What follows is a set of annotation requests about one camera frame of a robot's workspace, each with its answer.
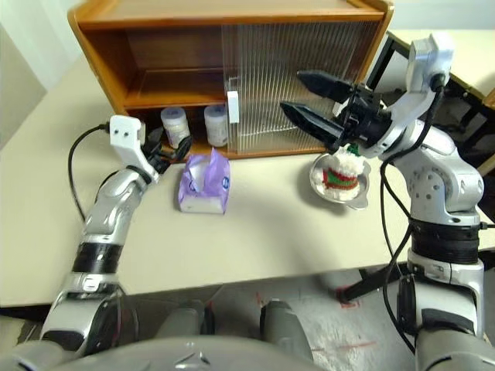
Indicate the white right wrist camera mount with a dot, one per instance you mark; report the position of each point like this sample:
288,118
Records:
415,100

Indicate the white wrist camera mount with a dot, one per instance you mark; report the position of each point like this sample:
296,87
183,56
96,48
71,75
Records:
125,129
415,100

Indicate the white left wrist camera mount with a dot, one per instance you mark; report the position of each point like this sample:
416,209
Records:
125,129

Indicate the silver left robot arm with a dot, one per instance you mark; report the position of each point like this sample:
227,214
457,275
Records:
112,201

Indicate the white red green knit toy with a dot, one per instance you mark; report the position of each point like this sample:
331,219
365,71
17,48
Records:
340,174

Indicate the ribbed clear sliding door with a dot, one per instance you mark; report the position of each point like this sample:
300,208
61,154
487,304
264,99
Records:
270,58

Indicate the silver robot torso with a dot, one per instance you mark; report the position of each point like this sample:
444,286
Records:
154,355

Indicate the white plastic jar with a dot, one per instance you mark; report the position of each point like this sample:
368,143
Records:
174,123
216,125

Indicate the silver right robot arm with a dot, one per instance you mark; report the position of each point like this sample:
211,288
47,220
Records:
437,185

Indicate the wooden cabinet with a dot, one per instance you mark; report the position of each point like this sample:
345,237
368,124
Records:
174,46

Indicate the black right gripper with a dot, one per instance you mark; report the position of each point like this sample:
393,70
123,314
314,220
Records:
363,123

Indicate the purple tissue pack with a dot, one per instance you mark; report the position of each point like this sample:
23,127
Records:
205,181

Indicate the black table leg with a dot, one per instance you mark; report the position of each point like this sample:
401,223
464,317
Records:
367,286

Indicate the beige table with black legs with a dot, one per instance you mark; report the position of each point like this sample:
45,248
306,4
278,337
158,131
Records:
475,54

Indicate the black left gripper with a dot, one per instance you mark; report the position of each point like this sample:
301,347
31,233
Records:
159,158

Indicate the grey rounded shape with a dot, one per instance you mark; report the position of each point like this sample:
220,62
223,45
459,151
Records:
282,328
179,324

